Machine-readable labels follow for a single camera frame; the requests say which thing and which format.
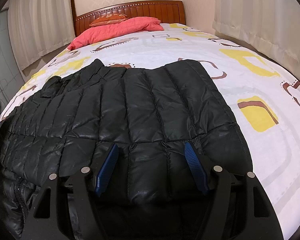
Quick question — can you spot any orange pillow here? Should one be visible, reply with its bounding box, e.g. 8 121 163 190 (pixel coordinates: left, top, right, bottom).
89 14 128 27

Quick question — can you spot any pink pillow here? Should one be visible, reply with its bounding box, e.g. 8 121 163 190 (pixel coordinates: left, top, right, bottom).
67 17 164 51

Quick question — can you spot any patterned bed sheet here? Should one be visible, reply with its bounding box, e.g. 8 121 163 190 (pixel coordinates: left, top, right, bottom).
0 22 300 240

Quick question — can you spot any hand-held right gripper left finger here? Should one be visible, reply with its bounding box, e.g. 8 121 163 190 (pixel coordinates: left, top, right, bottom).
20 143 119 240

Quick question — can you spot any wooden headboard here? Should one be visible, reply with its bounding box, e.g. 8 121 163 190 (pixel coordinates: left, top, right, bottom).
75 0 185 37

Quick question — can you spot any black puffer jacket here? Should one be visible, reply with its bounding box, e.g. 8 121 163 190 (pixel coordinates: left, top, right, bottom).
0 59 253 240

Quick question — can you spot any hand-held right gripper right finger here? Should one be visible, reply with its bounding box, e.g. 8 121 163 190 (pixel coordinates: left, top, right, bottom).
183 141 283 240

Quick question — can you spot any white striped curtain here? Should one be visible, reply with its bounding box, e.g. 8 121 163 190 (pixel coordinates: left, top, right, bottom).
214 0 300 63
9 0 77 70

